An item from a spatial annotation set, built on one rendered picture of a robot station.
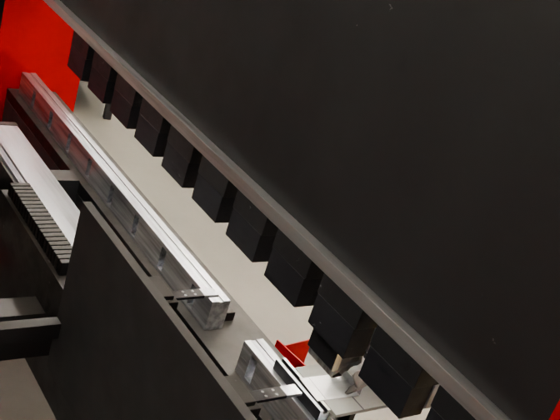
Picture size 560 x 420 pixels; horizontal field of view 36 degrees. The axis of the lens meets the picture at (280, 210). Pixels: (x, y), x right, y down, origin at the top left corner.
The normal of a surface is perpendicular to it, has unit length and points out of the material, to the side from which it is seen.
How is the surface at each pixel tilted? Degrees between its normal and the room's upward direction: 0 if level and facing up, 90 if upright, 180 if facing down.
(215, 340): 0
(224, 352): 0
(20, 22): 90
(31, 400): 0
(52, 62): 90
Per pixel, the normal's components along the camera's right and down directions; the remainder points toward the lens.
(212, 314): 0.52, 0.49
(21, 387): 0.29, -0.87
